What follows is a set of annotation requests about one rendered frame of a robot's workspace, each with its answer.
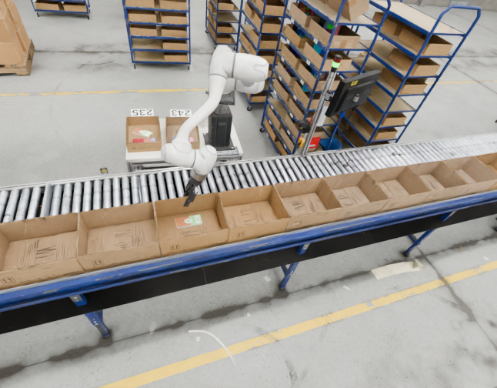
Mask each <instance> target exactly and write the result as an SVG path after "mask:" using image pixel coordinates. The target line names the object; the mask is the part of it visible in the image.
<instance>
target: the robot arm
mask: <svg viewBox="0 0 497 388"><path fill-rule="evenodd" d="M268 71H269V64H268V62H267V61H266V60H264V59H263V58H261V57H259V56H256V55H250V54H244V53H235V52H232V50H231V49H230V48H229V47H228V46H227V45H219V46H218V47H217V48H216V50H215V51H214V53H213V56H212V60H211V63H210V68H209V90H205V94H207V95H209V97H208V100H207V101H206V103H205V104H204V105H203V106H202V107H201V108H200V109H199V110H198V111H196V112H195V113H194V114H193V115H192V116H191V117H190V118H189V119H187V120H186V121H185V122H184V124H183V125H182V126H181V128H180V130H179V131H178V135H177V137H176V138H175V139H174V140H173V141H172V143H167V144H165V145H163V147H162V148H161V157H162V158H163V160H164V161H166V162H167V163H170V164H172V165H174V166H180V167H188V168H192V169H193V170H192V172H191V176H190V178H189V181H188V183H187V185H186V187H185V188H186V190H185V194H184V196H188V198H187V199H186V201H185V204H184V207H188V206H189V204H190V202H193V201H194V199H195V197H196V195H197V194H198V191H197V188H198V186H199V185H201V184H202V182H203V181H204V180H205V178H206V176H207V175H208V173H209V172H210V171H211V170H212V168H213V166H214V164H215V161H216V159H217V152H216V150H215V148H214V147H212V146H210V145H205V146H204V147H202V148H201V149H197V150H195V149H192V145H191V144H190V142H189V141H188V136H189V133H190V132H191V131H192V130H193V129H194V128H195V127H196V126H197V125H198V124H199V123H200V122H201V121H203V120H204V119H205V118H206V117H207V116H209V115H210V114H211V113H212V112H213V111H214V110H215V109H216V107H217V106H218V104H219V102H233V99H232V92H233V91H234V90H235V91H239V92H245V93H251V94H256V93H259V92H261V91H262V90H263V88H264V84H265V80H266V79H267V76H268ZM187 186H188V187H187Z"/></svg>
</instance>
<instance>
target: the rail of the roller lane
mask: <svg viewBox="0 0 497 388"><path fill-rule="evenodd" d="M496 134H497V132H490V133H482V134H475V135H462V136H455V137H448V138H440V139H426V140H419V141H412V142H399V143H392V144H384V145H371V146H363V147H356V148H349V149H336V150H329V151H321V152H308V153H306V154H305V156H304V157H306V156H311V157H312V156H313V155H316V156H318V155H320V154H321V155H322V156H323V155H324V154H328V155H329V154H330V153H333V154H335V153H337V152H338V153H339V154H340V153H341V152H344V153H346V152H347V151H350V152H351V151H358V150H360V151H362V150H363V149H365V150H367V149H371V150H372V149H374V148H375V149H377V148H383V147H386V148H387V147H389V146H390V147H391V148H392V147H393V146H395V147H396V146H402V145H405V146H406V145H408V144H409V145H411V144H416V143H418V144H420V143H425V142H427V143H428V142H437V141H440V142H441V141H442V140H444V141H445V140H450V139H452V140H453V139H462V138H464V139H465V138H470V137H472V138H473V137H477V136H479V137H480V136H485V135H487V136H488V135H496ZM295 157H298V158H299V159H300V157H302V156H301V154H294V155H286V156H273V157H265V158H259V159H245V160H238V161H231V162H217V163H215V164H214V166H217V167H218V170H219V171H220V168H219V167H220V166H225V168H226V171H228V170H227V166H228V165H232V167H233V169H234V170H235V168H234V165H235V164H239V165H240V168H241V169H242V167H241V164H242V163H246V165H247V166H248V164H249V163H250V162H253V164H254V166H255V163H256V162H260V164H261V166H262V161H266V162H267V163H268V161H269V160H273V162H274V163H275V160H276V159H279V160H280V162H281V160H282V159H286V161H287V159H288V158H292V159H294V158H295ZM268 165H269V164H268ZM214 166H213V167H214ZM190 169H192V168H188V167H175V168H167V169H154V170H147V171H140V172H126V173H119V174H111V175H107V176H108V177H105V176H92V177H84V178H77V179H63V180H55V181H48V182H50V183H51V184H52V183H54V186H55V185H56V184H60V185H62V191H64V188H65V184H66V183H71V184H72V189H74V187H75V183H76V182H81V183H82V188H84V185H85V181H91V182H92V187H94V181H95V180H96V179H98V180H101V182H102V186H103V182H104V179H110V180H111V185H113V179H114V178H119V179H120V184H122V177H124V176H127V177H128V178H129V182H131V177H132V176H137V177H139V181H140V175H146V179H147V180H148V175H149V174H151V173H152V174H154V175H155V179H157V174H158V173H159V172H161V173H162V174H163V176H164V179H165V173H166V172H170V173H171V174H172V178H173V177H174V175H173V172H174V171H179V173H180V176H182V170H187V172H188V175H189V176H190V173H189V170H190ZM248 169H249V166H248ZM220 172H221V171H220ZM46 183H47V182H35V183H28V184H21V185H13V186H0V192H1V191H2V190H6V191H8V192H9V196H8V197H10V195H11V191H12V190H13V189H18V190H20V195H21V194H22V190H23V189H24V188H30V190H31V195H32V191H33V188H34V187H36V186H38V187H41V188H42V193H45V187H46Z"/></svg>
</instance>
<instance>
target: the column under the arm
mask: <svg viewBox="0 0 497 388"><path fill-rule="evenodd" d="M231 131H232V112H231V110H230V108H229V106H228V105H227V112H226V113H225V114H218V113H216V112H215V110H214V111H213V112H212V113H211V114H210V115H209V116H208V132H207V133H202V134H203V138H204V141H205V145H209V146H212V147H214V148H215V150H216V151H224V150H235V147H234V145H233V142H232V138H231Z"/></svg>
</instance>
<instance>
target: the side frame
mask: <svg viewBox="0 0 497 388"><path fill-rule="evenodd" d="M491 202H497V192H491V193H487V194H483V195H479V196H473V197H468V198H464V199H457V200H454V201H450V202H443V203H439V204H435V205H431V206H424V207H420V208H416V209H410V210H406V211H401V212H394V213H390V214H387V215H383V216H376V217H372V218H367V219H361V220H357V221H353V222H346V223H343V224H338V225H334V226H327V227H323V228H319V229H313V230H309V231H304V232H297V233H294V234H290V235H286V236H279V237H275V238H271V239H264V240H260V241H256V242H250V243H246V244H241V245H237V246H230V247H227V248H223V249H216V250H212V251H208V252H204V253H197V254H193V255H189V256H183V257H179V258H174V259H167V260H163V261H160V262H156V263H149V264H145V265H140V266H134V267H130V268H126V269H119V270H116V271H111V272H107V273H100V274H96V275H93V276H86V277H82V278H77V279H70V280H67V281H63V282H59V283H52V284H48V285H44V286H37V287H33V288H29V289H23V290H19V291H14V292H10V293H3V294H0V312H3V311H7V310H10V309H17V308H21V307H24V306H30V305H35V304H38V303H44V302H48V301H52V300H56V299H62V298H65V297H70V296H76V295H79V294H83V293H90V292H93V291H97V290H100V289H107V288H111V287H114V286H120V285H125V284H128V283H134V282H138V281H142V280H145V279H151V278H155V277H159V276H165V275H169V274H173V273H179V272H183V271H186V270H190V269H197V268H200V267H204V266H210V265H214V264H218V263H224V262H228V261H232V260H235V259H241V258H245V257H249V256H255V255H259V254H263V253H269V252H273V251H276V250H280V249H287V248H290V247H294V246H300V245H304V244H307V243H313V242H318V241H321V240H325V239H331V238H335V237H339V236H345V235H348V234H353V233H356V232H362V231H366V230H370V229H376V228H380V227H383V226H390V225H394V224H397V223H401V222H408V221H411V220H415V219H421V218H425V217H429V216H435V215H438V214H443V213H446V212H452V211H456V210H460V209H466V208H469V207H473V206H480V205H483V204H487V203H491Z"/></svg>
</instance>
